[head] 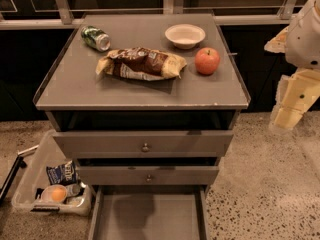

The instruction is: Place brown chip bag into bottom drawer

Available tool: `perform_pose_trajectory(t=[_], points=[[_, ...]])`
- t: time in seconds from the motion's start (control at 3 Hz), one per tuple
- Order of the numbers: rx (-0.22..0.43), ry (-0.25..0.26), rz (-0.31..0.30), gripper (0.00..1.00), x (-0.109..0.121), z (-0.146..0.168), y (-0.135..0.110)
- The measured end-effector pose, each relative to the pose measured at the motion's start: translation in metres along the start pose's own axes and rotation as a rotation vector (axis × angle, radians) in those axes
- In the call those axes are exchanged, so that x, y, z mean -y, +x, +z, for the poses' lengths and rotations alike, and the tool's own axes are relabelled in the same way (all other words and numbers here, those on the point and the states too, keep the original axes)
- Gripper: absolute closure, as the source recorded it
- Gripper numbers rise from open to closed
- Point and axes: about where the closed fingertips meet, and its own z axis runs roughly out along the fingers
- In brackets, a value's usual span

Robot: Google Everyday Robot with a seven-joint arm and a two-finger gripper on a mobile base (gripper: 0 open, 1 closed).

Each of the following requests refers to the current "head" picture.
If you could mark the red apple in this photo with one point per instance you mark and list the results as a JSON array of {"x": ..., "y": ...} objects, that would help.
[{"x": 207, "y": 61}]

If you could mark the middle grey drawer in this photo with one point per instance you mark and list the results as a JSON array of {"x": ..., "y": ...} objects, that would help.
[{"x": 148, "y": 175}]

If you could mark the top grey drawer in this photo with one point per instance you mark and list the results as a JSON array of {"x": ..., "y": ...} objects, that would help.
[{"x": 143, "y": 144}]

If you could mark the grey drawer cabinet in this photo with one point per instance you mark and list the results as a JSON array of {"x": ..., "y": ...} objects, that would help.
[{"x": 73, "y": 85}]

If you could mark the orange fruit cup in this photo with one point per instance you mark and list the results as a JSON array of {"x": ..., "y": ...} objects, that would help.
[{"x": 54, "y": 193}]

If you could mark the green soda can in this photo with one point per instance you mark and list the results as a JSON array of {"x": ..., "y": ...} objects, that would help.
[{"x": 95, "y": 38}]

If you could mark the brown chip bag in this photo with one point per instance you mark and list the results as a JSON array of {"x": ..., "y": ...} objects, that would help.
[{"x": 141, "y": 64}]

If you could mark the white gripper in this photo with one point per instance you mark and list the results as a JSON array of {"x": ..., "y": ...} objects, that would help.
[{"x": 304, "y": 40}]

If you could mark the white paper bowl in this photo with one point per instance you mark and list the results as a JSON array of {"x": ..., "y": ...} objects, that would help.
[{"x": 185, "y": 36}]

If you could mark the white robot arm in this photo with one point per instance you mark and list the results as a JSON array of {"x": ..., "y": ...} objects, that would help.
[{"x": 309, "y": 14}]

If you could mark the clear plastic bin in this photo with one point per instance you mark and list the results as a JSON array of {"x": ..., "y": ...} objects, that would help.
[{"x": 27, "y": 196}]

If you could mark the grey drawer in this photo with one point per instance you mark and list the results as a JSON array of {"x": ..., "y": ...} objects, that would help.
[
  {"x": 149, "y": 213},
  {"x": 148, "y": 175},
  {"x": 143, "y": 144}
]

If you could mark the metal railing frame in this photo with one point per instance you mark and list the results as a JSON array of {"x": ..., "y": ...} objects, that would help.
[{"x": 53, "y": 14}]

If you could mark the blue chip bag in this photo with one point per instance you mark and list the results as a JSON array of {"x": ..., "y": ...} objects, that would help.
[{"x": 63, "y": 174}]

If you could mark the bottom grey drawer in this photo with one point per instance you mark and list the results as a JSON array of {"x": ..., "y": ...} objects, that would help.
[{"x": 149, "y": 213}]

